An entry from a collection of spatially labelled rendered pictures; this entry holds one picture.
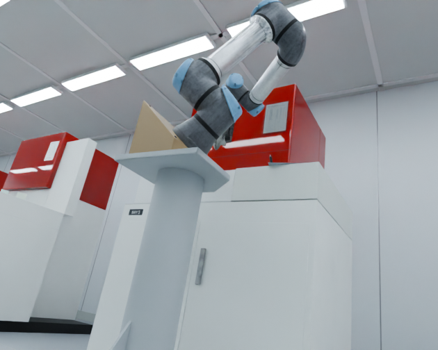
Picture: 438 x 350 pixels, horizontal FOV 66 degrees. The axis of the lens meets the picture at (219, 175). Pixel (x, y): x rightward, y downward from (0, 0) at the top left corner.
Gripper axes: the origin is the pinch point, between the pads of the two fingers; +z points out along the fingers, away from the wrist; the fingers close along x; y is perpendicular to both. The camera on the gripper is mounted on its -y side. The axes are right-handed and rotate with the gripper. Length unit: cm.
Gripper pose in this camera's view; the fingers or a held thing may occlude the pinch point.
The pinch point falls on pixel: (215, 146)
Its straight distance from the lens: 160.3
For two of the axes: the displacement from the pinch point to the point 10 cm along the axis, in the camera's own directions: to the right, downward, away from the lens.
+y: 5.0, 3.9, 7.7
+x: -8.5, 0.6, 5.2
